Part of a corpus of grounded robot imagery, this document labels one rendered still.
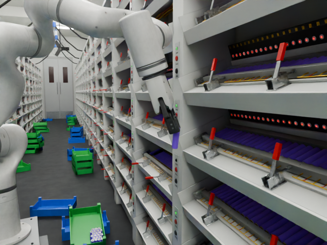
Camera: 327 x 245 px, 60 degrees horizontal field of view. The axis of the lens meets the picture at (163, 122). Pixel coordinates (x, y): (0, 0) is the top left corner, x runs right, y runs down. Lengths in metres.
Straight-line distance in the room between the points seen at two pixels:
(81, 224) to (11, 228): 0.83
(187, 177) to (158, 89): 0.39
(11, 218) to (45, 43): 0.65
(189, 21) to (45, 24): 0.45
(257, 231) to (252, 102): 0.33
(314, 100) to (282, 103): 0.07
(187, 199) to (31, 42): 0.74
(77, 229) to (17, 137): 0.96
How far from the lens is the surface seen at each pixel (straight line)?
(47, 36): 1.04
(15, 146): 1.20
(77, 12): 0.85
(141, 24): 0.74
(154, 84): 0.74
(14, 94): 1.08
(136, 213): 1.78
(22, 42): 1.01
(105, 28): 0.84
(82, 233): 1.97
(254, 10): 0.67
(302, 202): 0.57
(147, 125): 1.48
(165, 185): 1.22
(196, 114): 0.99
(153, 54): 0.74
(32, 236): 1.25
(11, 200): 1.22
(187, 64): 0.97
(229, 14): 0.74
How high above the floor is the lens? 0.93
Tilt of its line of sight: 6 degrees down
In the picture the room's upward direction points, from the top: straight up
